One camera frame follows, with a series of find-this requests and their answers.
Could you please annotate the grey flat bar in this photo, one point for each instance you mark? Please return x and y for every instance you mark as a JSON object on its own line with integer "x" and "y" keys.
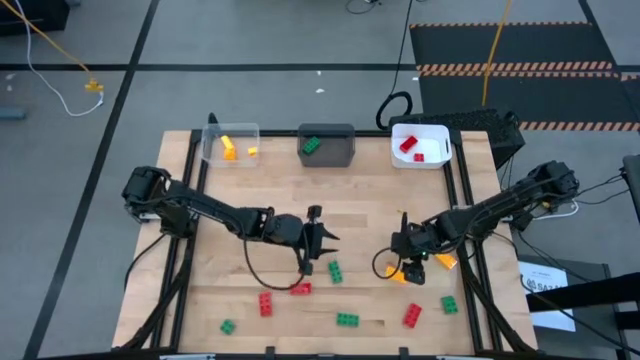
{"x": 10, "y": 113}

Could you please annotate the black hazard-striped mat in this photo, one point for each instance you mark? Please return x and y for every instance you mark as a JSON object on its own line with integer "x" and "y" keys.
{"x": 550, "y": 100}
{"x": 450, "y": 45}

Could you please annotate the black aluminium table frame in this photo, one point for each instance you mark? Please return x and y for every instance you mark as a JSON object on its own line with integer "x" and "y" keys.
{"x": 372, "y": 133}

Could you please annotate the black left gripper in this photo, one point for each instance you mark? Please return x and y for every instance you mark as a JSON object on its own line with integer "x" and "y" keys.
{"x": 306, "y": 237}

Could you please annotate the long red toy brick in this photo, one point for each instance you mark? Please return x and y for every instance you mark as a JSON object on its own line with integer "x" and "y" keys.
{"x": 301, "y": 290}
{"x": 408, "y": 144}
{"x": 265, "y": 304}
{"x": 412, "y": 316}

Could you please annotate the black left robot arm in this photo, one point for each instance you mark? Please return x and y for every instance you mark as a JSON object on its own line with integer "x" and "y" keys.
{"x": 215, "y": 207}

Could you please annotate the black storage box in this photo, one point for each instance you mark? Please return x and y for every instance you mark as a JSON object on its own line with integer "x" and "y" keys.
{"x": 50, "y": 22}

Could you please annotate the small green toy brick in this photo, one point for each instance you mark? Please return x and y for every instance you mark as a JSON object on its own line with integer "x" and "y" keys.
{"x": 227, "y": 327}
{"x": 449, "y": 305}

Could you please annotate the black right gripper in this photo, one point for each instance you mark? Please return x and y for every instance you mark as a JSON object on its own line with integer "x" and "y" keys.
{"x": 410, "y": 245}

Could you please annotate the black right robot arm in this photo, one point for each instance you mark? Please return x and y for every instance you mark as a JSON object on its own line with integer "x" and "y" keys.
{"x": 500, "y": 202}

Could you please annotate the white plastic bin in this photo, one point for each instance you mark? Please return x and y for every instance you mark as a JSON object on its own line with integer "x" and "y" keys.
{"x": 435, "y": 159}

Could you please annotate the black metal beam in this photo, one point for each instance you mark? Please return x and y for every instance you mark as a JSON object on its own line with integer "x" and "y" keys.
{"x": 590, "y": 292}

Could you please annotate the long yellow toy brick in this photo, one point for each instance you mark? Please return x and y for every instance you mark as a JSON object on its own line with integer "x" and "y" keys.
{"x": 446, "y": 261}
{"x": 394, "y": 274}
{"x": 227, "y": 142}

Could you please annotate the tall yellow toy brick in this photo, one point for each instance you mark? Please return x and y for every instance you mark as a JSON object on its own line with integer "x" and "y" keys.
{"x": 230, "y": 154}

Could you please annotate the small yellow toy brick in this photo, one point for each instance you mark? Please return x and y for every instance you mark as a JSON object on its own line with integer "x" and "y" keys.
{"x": 252, "y": 151}

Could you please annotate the clear plastic bin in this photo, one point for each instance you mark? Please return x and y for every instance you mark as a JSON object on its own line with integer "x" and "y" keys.
{"x": 242, "y": 161}

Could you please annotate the long green toy brick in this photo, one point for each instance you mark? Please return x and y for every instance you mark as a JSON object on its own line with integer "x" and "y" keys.
{"x": 347, "y": 320}
{"x": 311, "y": 145}
{"x": 335, "y": 272}

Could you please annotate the grey plastic bin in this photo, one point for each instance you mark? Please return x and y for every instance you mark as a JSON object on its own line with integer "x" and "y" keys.
{"x": 335, "y": 155}

